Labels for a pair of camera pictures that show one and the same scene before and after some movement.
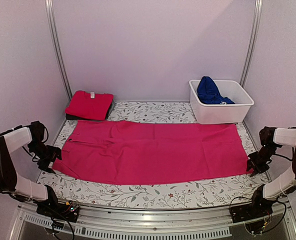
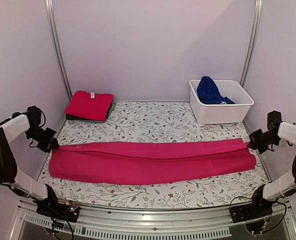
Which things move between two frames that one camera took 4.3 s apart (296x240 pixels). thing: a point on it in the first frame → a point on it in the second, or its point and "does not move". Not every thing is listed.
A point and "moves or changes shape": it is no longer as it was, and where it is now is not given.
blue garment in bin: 208,93 does not move
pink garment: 115,151 moves or changes shape
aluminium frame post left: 55,38 does not move
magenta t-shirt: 94,106 does not move
